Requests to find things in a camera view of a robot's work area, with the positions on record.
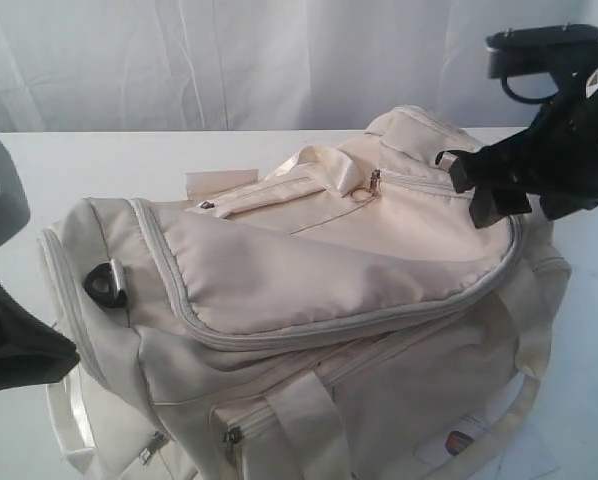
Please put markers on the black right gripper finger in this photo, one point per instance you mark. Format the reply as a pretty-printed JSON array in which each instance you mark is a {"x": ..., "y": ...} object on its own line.
[
  {"x": 490, "y": 205},
  {"x": 491, "y": 167}
]

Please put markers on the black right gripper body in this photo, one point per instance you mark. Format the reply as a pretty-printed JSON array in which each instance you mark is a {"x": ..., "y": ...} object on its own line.
[{"x": 556, "y": 157}]

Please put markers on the gold ring zipper pull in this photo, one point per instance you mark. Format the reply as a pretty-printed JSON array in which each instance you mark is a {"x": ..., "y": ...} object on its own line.
[{"x": 370, "y": 191}]

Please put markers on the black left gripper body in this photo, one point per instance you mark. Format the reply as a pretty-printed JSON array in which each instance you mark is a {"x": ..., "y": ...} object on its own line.
[{"x": 31, "y": 352}]

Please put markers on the cream fabric duffel bag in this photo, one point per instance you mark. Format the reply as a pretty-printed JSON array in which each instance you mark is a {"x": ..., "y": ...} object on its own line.
[{"x": 273, "y": 328}]

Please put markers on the white card with colourful logo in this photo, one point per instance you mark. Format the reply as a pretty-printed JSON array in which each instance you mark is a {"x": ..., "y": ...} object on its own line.
[{"x": 454, "y": 439}]

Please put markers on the white backdrop curtain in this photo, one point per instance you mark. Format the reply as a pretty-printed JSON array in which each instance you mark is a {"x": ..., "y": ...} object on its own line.
[{"x": 256, "y": 65}]

